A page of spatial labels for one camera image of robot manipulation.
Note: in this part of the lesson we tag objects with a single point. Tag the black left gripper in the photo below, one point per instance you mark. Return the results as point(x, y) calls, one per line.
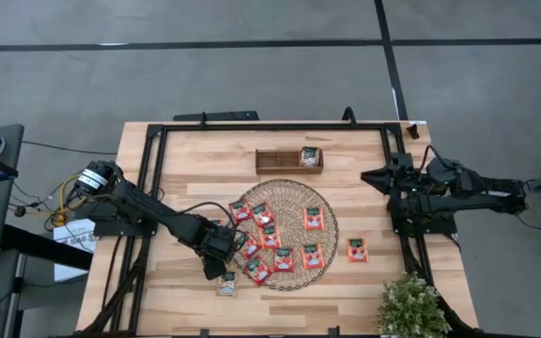
point(219, 244)

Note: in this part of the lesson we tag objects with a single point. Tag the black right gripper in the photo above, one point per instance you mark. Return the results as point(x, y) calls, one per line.
point(399, 180)

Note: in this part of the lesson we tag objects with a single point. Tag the red tea bag packet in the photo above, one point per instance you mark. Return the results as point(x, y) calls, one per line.
point(251, 246)
point(262, 215)
point(258, 271)
point(240, 212)
point(284, 260)

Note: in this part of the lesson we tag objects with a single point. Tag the beige tea bag packet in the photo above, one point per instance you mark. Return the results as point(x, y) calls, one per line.
point(227, 286)
point(310, 158)

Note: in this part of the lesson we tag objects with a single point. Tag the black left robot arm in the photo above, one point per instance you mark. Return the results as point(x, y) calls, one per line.
point(158, 216)

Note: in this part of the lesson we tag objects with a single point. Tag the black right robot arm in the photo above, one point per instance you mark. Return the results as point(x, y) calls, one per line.
point(477, 199)

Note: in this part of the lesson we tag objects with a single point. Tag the small black clip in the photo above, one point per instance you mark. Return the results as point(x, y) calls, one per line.
point(412, 131)

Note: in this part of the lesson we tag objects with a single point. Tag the black curved clamp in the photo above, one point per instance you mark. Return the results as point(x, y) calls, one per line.
point(347, 112)

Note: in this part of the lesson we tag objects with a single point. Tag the round woven placemat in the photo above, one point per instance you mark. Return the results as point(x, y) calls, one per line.
point(298, 197)

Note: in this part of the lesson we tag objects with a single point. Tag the black edge clamp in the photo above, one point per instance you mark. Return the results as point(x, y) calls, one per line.
point(334, 332)
point(204, 333)

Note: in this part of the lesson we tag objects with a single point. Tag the wooden compartment tray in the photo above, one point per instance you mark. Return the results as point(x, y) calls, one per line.
point(275, 170)

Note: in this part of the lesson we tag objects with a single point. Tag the black power strip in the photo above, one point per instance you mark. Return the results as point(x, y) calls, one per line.
point(223, 116)

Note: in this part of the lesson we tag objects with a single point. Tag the green potted plant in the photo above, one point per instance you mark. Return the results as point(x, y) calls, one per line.
point(411, 310)

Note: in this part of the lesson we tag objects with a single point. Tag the white paper sheet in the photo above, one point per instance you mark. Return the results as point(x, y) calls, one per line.
point(71, 232)

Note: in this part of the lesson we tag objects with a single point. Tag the black beam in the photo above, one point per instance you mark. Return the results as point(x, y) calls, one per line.
point(40, 244)

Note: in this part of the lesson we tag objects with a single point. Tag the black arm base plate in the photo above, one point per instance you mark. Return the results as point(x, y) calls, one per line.
point(442, 230)
point(125, 230)

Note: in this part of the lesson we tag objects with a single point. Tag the black metal table frame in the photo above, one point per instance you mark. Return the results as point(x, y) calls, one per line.
point(275, 127)

